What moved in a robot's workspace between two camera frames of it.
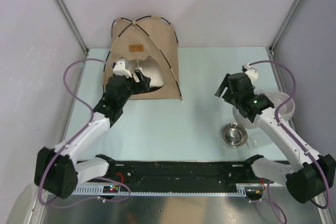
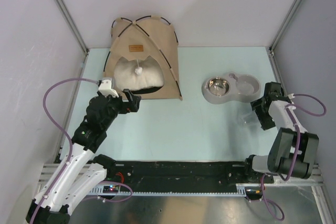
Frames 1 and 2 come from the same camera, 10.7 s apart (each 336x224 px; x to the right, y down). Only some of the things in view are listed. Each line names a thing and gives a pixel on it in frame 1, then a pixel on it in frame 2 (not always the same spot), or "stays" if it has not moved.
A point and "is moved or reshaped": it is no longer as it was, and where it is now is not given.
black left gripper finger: [145, 84] -> [136, 99]
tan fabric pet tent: [141, 39] stays
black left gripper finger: [139, 75] -> [128, 94]
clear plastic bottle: [251, 143] -> [249, 117]
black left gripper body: [132, 87] -> [117, 106]
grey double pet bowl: [284, 108] is moved or reshaped
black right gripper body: [232, 95] -> [265, 118]
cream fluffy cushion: [149, 67] stays
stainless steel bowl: [234, 135] -> [218, 86]
